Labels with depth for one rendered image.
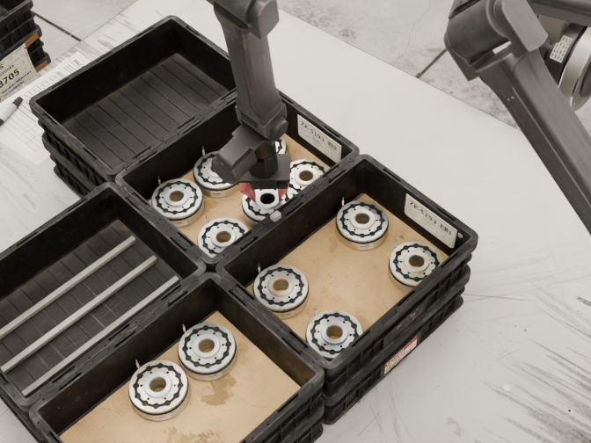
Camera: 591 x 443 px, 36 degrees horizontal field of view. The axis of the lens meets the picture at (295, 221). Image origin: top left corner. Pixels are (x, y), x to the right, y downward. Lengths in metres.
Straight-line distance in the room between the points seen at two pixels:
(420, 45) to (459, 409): 1.94
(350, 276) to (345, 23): 1.91
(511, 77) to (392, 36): 2.41
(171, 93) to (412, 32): 1.58
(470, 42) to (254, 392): 0.79
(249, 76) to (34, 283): 0.66
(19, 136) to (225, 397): 0.93
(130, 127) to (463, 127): 0.77
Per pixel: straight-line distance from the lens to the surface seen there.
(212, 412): 1.62
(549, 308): 1.92
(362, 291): 1.73
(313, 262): 1.77
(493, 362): 1.83
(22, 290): 1.83
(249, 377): 1.64
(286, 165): 1.72
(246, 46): 1.33
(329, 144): 1.87
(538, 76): 1.10
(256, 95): 1.47
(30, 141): 2.26
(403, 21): 3.55
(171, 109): 2.07
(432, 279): 1.64
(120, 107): 2.09
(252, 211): 1.79
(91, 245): 1.85
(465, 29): 1.09
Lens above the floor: 2.28
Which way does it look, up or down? 52 degrees down
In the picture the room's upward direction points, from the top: 2 degrees counter-clockwise
